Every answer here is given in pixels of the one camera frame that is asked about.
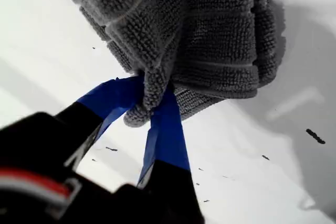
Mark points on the grey striped towel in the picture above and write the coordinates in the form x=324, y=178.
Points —
x=183, y=37

